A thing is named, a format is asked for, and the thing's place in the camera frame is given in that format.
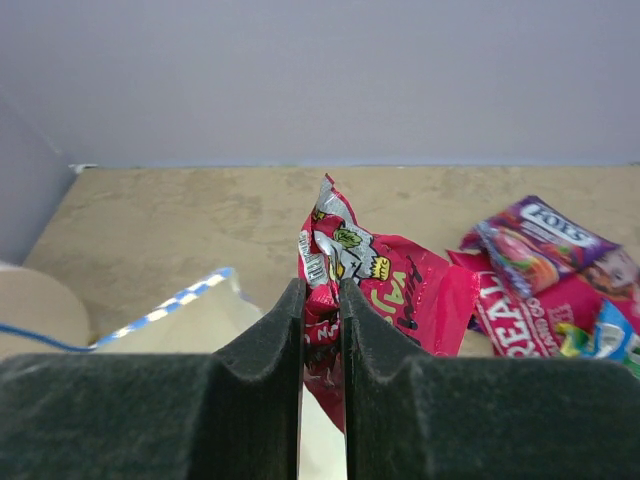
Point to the purple candy packet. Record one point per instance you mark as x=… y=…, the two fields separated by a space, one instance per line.
x=532 y=246
x=473 y=325

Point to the small blue snack packet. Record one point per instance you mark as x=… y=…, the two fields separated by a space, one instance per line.
x=611 y=338

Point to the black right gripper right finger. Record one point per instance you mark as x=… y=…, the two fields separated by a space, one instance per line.
x=411 y=415

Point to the blue checkered paper bag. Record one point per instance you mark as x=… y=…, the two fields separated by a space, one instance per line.
x=201 y=318

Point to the white round container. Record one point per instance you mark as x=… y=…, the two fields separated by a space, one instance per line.
x=35 y=305

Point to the small red candy packet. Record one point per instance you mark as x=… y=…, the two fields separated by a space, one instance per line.
x=417 y=291

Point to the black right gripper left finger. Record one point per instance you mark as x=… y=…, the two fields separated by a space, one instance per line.
x=230 y=414

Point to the pink snack packet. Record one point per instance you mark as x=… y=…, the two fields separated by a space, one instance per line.
x=531 y=327

